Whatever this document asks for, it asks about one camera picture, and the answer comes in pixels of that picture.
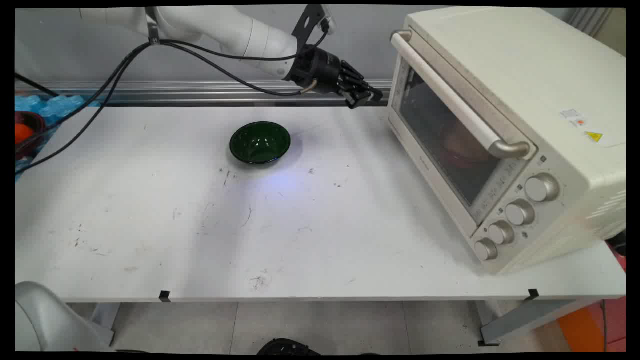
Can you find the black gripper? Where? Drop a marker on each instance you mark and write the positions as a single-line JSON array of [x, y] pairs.
[[320, 70]]

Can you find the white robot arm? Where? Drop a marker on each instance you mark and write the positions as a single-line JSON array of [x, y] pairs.
[[225, 29]]

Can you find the dark green bowl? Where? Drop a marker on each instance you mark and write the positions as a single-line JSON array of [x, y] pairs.
[[260, 144]]

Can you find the red bowl behind oven glass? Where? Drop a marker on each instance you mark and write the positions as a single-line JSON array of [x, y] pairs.
[[462, 150]]

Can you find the cream toaster oven body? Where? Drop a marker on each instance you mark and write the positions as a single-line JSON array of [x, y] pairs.
[[525, 70]]

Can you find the small silver oven knob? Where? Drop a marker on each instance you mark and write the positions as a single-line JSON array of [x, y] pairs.
[[501, 233], [486, 249]]

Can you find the medium silver oven knob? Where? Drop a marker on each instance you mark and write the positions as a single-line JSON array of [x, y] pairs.
[[520, 213]]

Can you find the large silver oven knob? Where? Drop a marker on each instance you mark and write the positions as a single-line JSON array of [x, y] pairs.
[[541, 188]]

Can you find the white label sticker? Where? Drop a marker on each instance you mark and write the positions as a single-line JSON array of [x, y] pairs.
[[574, 116]]

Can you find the yellow warning sticker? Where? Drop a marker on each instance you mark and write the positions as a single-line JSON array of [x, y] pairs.
[[594, 136]]

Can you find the grey ribbed panel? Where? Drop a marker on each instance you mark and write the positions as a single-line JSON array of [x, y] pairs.
[[590, 20]]

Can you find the black object on floor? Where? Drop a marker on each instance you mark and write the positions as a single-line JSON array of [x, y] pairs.
[[287, 347]]

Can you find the black tape piece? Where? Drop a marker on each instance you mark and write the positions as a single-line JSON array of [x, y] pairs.
[[533, 294], [164, 296]]

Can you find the grey table leg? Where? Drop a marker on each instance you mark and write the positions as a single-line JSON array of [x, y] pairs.
[[106, 317], [530, 317]]

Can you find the blue plastic sheet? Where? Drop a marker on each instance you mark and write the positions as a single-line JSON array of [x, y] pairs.
[[57, 105]]

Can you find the black object behind oven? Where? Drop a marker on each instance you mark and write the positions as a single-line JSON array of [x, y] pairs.
[[619, 243]]

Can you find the dark red bowl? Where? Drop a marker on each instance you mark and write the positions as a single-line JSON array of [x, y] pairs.
[[36, 121]]

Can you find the orange box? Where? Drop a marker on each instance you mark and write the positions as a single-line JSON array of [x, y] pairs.
[[580, 332]]

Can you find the orange ball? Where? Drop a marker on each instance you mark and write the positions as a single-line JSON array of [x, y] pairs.
[[22, 133]]

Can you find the red mat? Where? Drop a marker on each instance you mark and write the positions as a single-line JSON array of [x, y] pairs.
[[616, 325]]

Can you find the grey rounded chair back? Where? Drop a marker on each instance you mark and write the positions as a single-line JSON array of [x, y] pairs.
[[45, 320]]

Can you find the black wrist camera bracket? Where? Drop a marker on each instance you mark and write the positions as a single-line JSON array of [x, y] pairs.
[[311, 22]]

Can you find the aluminium rail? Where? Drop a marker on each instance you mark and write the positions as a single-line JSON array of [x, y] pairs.
[[200, 93]]

